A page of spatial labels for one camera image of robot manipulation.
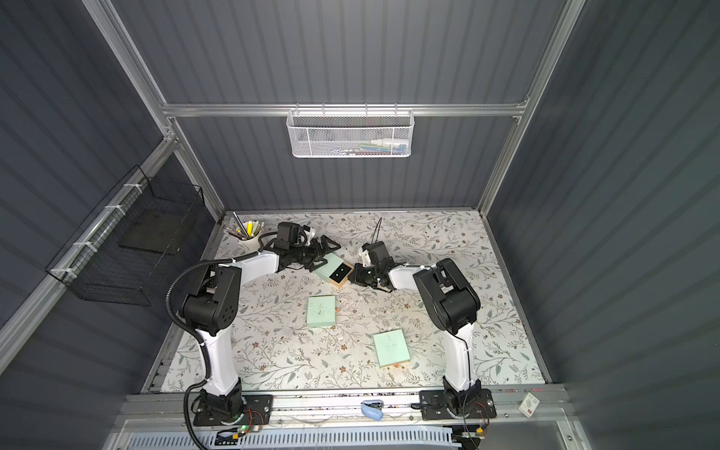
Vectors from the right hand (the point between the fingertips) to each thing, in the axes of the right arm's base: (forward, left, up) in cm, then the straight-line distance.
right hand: (351, 276), depth 97 cm
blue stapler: (-40, -8, -1) cm, 41 cm away
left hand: (+5, +4, +6) cm, 9 cm away
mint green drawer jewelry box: (-13, +9, 0) cm, 16 cm away
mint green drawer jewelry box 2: (-24, -13, -1) cm, 28 cm away
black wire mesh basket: (-6, +56, +26) cm, 62 cm away
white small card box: (-39, -49, -2) cm, 63 cm away
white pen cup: (+14, +39, +6) cm, 42 cm away
